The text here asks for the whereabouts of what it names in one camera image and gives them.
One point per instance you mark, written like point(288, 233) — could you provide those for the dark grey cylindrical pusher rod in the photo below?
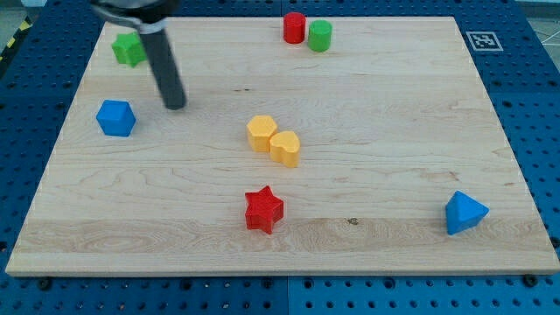
point(163, 66)

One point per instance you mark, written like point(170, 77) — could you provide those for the red star block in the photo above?
point(264, 209)

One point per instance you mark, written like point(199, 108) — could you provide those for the blue triangle block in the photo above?
point(463, 212)

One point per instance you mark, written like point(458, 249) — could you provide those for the yellow heart block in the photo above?
point(284, 148)

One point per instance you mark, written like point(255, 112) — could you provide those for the blue hexagon block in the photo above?
point(116, 118)

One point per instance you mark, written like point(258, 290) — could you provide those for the grey metallic tool mount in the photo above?
point(145, 16)

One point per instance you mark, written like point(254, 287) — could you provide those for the green star block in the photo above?
point(128, 49)

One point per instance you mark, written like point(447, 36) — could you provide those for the light wooden board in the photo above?
point(392, 120)

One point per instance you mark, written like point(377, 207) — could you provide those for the white fiducial marker tag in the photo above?
point(484, 41)

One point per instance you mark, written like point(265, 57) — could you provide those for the red cylinder block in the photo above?
point(294, 27)

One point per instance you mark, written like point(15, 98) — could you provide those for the yellow hexagon block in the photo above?
point(260, 129)

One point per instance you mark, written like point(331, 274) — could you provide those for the green cylinder block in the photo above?
point(320, 35)

